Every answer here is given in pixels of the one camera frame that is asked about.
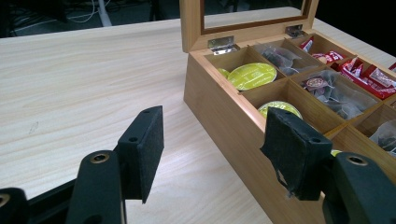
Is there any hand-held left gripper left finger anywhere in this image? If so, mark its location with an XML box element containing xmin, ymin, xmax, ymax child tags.
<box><xmin>117</xmin><ymin>105</ymin><xmax>165</xmax><ymax>204</ymax></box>

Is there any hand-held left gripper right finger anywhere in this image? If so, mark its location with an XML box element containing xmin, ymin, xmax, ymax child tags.
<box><xmin>260</xmin><ymin>106</ymin><xmax>333</xmax><ymax>202</ymax></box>

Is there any wooden compartment box with lid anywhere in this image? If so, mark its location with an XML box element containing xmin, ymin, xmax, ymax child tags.
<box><xmin>179</xmin><ymin>0</ymin><xmax>396</xmax><ymax>224</ymax></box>

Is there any clear tea bag packet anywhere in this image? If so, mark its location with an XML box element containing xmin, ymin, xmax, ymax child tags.
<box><xmin>369</xmin><ymin>119</ymin><xmax>396</xmax><ymax>158</ymax></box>
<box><xmin>257</xmin><ymin>42</ymin><xmax>316</xmax><ymax>77</ymax></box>
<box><xmin>301</xmin><ymin>70</ymin><xmax>379</xmax><ymax>120</ymax></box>

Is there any red and white sachet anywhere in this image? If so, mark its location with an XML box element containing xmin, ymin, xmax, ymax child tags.
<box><xmin>339</xmin><ymin>57</ymin><xmax>365</xmax><ymax>78</ymax></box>
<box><xmin>348</xmin><ymin>64</ymin><xmax>396</xmax><ymax>100</ymax></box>
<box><xmin>299</xmin><ymin>35</ymin><xmax>315</xmax><ymax>54</ymax></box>
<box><xmin>312</xmin><ymin>50</ymin><xmax>346</xmax><ymax>64</ymax></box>

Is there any white stand pole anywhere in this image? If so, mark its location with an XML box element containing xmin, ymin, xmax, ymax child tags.
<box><xmin>97</xmin><ymin>0</ymin><xmax>113</xmax><ymax>28</ymax></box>

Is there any white cable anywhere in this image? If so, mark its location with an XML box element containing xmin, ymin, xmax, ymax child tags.
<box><xmin>66</xmin><ymin>0</ymin><xmax>110</xmax><ymax>24</ymax></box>

